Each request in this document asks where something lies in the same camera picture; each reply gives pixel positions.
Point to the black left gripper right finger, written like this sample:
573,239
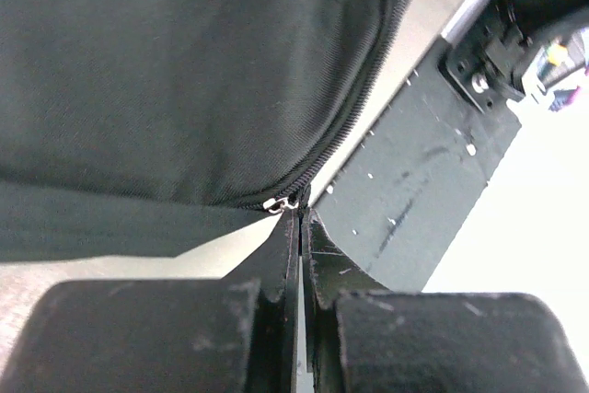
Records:
362,337

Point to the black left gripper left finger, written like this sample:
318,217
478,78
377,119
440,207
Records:
234,334

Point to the black student backpack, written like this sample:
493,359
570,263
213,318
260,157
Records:
149,127

